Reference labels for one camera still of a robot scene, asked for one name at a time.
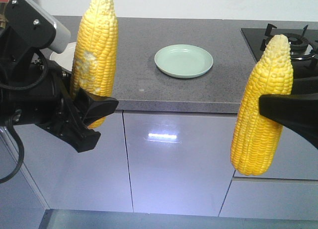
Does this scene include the black gas stove top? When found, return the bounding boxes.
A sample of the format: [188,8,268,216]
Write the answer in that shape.
[241,23,318,69]

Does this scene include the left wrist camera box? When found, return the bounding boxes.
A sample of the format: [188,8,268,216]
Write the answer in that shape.
[4,0,71,54]

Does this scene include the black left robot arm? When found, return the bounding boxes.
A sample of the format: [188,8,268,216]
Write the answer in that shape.
[0,26,118,152]

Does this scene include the black left camera cable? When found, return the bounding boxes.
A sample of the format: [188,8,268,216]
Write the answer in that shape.
[0,50,50,184]

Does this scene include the corn cob pale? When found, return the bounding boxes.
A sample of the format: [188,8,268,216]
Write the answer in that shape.
[70,0,119,130]

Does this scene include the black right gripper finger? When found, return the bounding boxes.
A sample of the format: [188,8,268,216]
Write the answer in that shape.
[259,93,318,147]
[291,76,318,95]

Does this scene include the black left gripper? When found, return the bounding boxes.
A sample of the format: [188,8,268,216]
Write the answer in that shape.
[37,60,119,153]

